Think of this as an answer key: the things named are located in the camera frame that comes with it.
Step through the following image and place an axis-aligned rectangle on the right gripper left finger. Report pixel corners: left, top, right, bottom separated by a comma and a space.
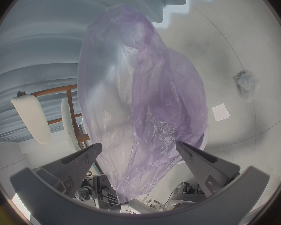
35, 143, 102, 198

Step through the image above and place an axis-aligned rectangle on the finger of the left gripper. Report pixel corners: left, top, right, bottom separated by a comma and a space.
104, 196, 123, 205
103, 188, 119, 197

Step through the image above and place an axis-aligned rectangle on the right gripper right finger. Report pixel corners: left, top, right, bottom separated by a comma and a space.
176, 141, 241, 198

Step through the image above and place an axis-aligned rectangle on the white wrapper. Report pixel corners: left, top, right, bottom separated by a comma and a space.
233, 70, 258, 103

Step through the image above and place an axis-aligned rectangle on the purple plastic bag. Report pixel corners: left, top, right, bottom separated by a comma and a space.
77, 5, 209, 203

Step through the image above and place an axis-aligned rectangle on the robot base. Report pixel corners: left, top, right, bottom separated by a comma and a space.
122, 181, 205, 214

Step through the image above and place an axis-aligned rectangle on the white trash bin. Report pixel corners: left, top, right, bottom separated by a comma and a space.
178, 119, 211, 166

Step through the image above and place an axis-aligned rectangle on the white wooden chair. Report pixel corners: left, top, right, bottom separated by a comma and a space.
10, 85, 92, 150

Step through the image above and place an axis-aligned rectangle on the pale blue curtain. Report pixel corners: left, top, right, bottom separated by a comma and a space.
0, 0, 211, 143

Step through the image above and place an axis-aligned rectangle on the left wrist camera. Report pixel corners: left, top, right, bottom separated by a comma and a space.
78, 186, 95, 202

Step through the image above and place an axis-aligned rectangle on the black cable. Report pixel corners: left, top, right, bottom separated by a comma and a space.
164, 182, 186, 211

